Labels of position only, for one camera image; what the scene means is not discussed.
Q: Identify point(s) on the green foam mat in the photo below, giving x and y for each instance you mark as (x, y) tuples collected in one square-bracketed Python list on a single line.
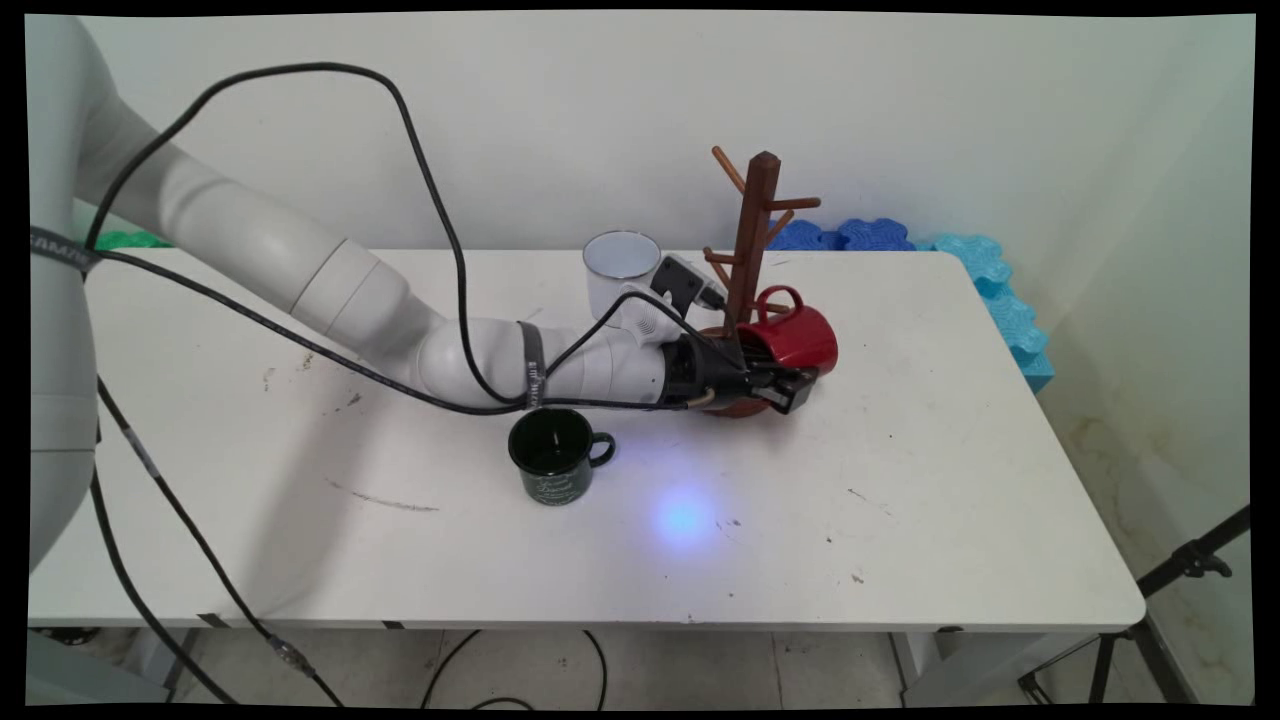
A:
[(130, 240)]

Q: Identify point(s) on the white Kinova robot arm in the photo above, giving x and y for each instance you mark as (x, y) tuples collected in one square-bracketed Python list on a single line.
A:
[(250, 240)]

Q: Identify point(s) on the grey table leg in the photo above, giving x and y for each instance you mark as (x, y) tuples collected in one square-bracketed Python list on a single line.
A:
[(915, 665), (160, 660)]

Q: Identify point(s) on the red enamel mug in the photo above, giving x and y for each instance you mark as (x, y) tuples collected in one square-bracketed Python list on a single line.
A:
[(800, 335)]

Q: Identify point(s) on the dark green enamel mug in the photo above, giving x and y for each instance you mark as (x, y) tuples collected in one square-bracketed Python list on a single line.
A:
[(555, 480)]

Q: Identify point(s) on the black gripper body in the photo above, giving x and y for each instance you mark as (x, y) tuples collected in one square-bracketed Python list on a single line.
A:
[(700, 375)]

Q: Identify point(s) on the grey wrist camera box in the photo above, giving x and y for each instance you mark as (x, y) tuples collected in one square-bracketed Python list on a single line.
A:
[(685, 283)]

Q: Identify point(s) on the black tripod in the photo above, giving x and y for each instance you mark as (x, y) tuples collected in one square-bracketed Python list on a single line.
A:
[(1185, 560)]

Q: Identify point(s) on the cyan foam mat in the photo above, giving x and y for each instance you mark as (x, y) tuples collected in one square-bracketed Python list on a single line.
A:
[(1005, 300)]

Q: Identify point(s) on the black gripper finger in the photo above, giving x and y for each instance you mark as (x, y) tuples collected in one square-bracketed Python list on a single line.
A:
[(765, 362), (790, 390)]

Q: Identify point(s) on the white enamel mug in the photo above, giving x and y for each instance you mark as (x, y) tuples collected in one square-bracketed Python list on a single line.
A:
[(615, 265)]

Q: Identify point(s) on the brown wooden mug tree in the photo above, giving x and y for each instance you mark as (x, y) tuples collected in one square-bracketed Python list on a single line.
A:
[(755, 230)]

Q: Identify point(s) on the dark blue foam mat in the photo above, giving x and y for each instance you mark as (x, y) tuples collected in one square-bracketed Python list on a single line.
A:
[(875, 235), (800, 238)]

